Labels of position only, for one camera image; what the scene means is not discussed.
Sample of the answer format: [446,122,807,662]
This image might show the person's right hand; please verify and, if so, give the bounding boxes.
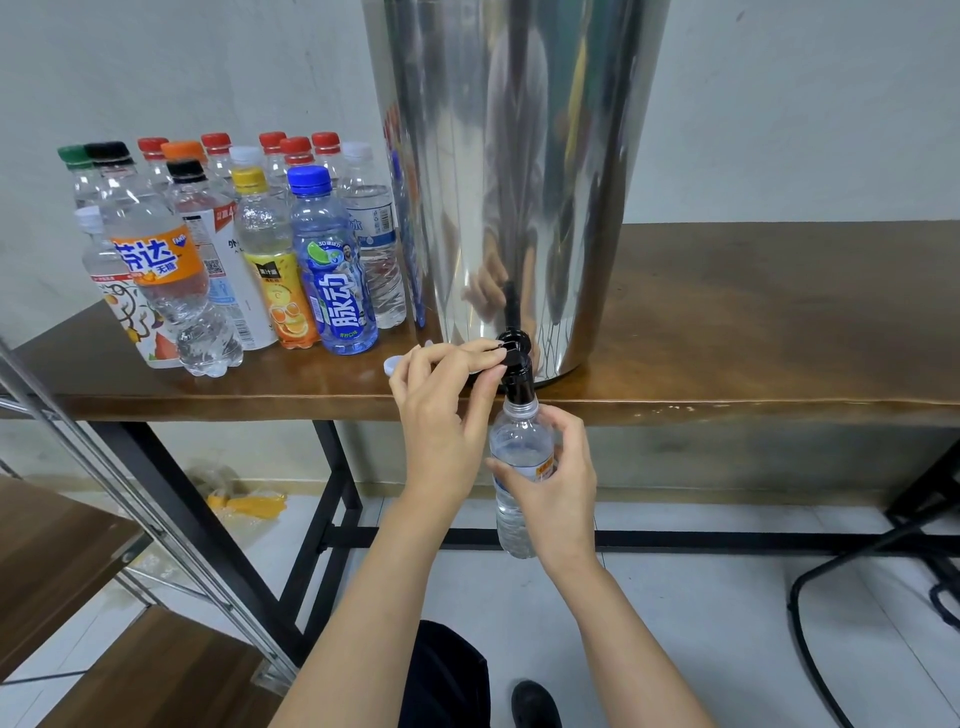
[487,405,599,575]

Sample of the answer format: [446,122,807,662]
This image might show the person's left hand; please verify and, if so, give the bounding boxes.
[388,339,509,515]

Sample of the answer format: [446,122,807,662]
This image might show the slim blue label plastic bottle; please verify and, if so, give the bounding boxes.
[489,393,557,560]

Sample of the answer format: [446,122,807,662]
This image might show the blue cap plastic bottle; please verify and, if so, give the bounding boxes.
[286,165,380,357]

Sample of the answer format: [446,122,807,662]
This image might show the white cap blue label bottle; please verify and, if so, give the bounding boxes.
[339,142,408,330]

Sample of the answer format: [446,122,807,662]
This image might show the yellow label plastic bottle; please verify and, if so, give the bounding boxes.
[231,166,318,351]

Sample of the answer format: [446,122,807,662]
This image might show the stainless steel water dispenser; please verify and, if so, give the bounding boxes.
[360,0,672,384]

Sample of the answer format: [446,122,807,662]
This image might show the orange label black cap bottle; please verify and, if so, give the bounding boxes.
[85,141,245,378]

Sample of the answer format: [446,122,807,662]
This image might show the white patterned label plastic bottle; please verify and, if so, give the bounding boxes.
[75,204,182,369]

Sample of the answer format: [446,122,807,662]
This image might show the wooden metal shelf rack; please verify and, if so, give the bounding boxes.
[0,337,302,728]

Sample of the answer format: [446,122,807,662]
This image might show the green label plastic water bottle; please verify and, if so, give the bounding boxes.
[57,144,101,209]

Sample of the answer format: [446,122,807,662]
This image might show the person's right forearm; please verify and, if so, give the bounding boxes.
[543,558,714,728]

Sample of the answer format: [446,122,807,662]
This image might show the person's left forearm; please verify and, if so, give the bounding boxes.
[270,495,464,728]

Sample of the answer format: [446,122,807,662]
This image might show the person's black shoe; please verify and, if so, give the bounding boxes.
[511,679,564,728]

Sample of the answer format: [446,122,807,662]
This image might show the person's black trouser leg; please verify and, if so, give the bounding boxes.
[397,619,494,728]

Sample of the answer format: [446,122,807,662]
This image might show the yellow debris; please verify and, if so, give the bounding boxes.
[202,487,290,522]

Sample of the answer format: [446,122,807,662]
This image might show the black metal table frame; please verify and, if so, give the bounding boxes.
[90,417,960,662]

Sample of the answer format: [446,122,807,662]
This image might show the wooden stool with black frame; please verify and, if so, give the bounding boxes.
[787,438,960,728]

